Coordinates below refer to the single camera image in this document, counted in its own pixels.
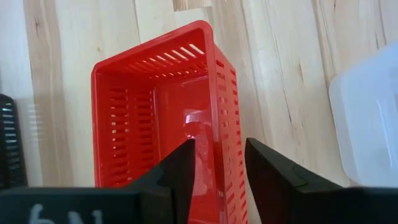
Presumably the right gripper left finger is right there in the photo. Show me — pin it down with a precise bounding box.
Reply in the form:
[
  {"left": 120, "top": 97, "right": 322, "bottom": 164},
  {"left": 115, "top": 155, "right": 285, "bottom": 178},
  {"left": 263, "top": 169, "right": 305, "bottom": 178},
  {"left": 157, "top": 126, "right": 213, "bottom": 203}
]
[{"left": 124, "top": 139, "right": 196, "bottom": 224}]

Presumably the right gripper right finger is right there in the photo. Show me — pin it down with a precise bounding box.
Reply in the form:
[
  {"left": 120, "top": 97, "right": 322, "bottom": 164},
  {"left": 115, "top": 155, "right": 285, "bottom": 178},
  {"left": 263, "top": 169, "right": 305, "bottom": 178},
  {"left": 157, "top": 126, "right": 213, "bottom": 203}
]
[{"left": 244, "top": 138, "right": 345, "bottom": 224}]

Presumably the red slotted plastic basket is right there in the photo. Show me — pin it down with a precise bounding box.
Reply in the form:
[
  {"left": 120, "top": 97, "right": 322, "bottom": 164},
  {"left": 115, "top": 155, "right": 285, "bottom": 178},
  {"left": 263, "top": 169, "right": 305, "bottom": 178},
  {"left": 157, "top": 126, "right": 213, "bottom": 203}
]
[{"left": 91, "top": 20, "right": 249, "bottom": 224}]

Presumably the clear plastic storage bin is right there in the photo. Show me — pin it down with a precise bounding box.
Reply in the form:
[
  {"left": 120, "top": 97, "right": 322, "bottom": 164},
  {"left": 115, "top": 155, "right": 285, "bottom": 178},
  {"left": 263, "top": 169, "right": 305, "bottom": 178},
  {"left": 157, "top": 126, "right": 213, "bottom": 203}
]
[{"left": 328, "top": 40, "right": 398, "bottom": 189}]

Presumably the black slotted plastic basket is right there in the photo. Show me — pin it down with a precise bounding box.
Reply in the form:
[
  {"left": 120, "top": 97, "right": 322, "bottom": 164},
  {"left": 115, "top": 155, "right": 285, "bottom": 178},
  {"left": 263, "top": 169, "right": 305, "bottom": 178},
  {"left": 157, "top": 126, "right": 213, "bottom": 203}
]
[{"left": 0, "top": 93, "right": 28, "bottom": 190}]

